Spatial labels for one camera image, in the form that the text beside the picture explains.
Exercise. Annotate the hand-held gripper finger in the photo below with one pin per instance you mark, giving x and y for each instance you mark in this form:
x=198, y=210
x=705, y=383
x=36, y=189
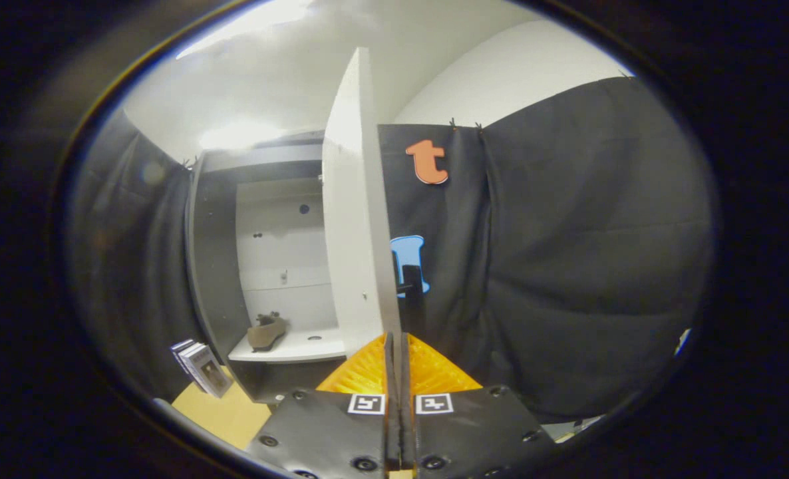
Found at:
x=406, y=372
x=389, y=372

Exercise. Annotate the grey white shoe cabinet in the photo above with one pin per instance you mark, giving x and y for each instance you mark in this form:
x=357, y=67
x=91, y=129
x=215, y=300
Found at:
x=216, y=266

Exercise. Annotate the brown fuzzy slipper shoe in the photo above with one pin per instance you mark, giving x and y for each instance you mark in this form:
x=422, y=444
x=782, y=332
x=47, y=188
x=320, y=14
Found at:
x=266, y=330

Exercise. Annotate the stack of printed booklets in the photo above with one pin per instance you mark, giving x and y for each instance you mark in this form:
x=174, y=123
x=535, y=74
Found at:
x=203, y=367

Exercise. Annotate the black backdrop cloth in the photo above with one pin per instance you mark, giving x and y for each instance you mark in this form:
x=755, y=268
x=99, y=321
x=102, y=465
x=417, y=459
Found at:
x=567, y=266

